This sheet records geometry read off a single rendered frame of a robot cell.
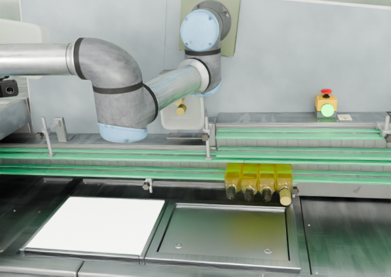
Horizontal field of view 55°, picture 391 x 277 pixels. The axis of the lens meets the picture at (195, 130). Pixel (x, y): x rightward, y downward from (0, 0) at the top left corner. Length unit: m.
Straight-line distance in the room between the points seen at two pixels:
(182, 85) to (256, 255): 0.56
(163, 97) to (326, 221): 0.77
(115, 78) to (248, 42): 0.74
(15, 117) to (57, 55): 0.91
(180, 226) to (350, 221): 0.60
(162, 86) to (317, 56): 0.69
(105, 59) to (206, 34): 0.41
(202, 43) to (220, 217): 0.61
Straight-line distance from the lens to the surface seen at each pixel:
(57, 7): 1.67
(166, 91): 1.01
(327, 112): 1.45
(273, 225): 1.35
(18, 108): 1.80
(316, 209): 1.51
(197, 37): 1.18
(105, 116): 0.89
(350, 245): 1.37
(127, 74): 0.85
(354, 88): 1.55
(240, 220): 1.37
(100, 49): 0.87
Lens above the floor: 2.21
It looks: 66 degrees down
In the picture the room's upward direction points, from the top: 155 degrees counter-clockwise
